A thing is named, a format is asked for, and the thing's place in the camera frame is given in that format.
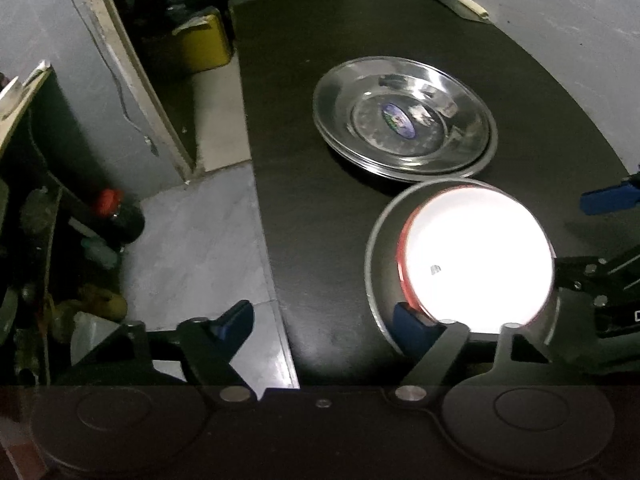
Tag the small steel plate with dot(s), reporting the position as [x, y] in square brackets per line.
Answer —
[360, 105]

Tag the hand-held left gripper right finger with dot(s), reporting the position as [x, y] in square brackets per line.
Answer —
[412, 327]

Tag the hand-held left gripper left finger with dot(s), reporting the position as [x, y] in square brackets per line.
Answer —
[235, 317]

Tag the white folded paper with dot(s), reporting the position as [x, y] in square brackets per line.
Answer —
[37, 72]

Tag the worn door frame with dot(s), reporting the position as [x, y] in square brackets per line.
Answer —
[145, 90]

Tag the yellow container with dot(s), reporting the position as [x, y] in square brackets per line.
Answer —
[207, 45]

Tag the red capped dark bottle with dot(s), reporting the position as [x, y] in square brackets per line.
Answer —
[117, 215]

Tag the steel bowl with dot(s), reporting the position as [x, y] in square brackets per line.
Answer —
[384, 260]

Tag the white ceramic bowl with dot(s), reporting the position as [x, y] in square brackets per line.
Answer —
[475, 260]

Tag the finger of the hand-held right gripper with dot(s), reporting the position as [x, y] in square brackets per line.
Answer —
[600, 280]
[612, 197]

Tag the wooden shelf unit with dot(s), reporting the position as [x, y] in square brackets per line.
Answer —
[20, 110]

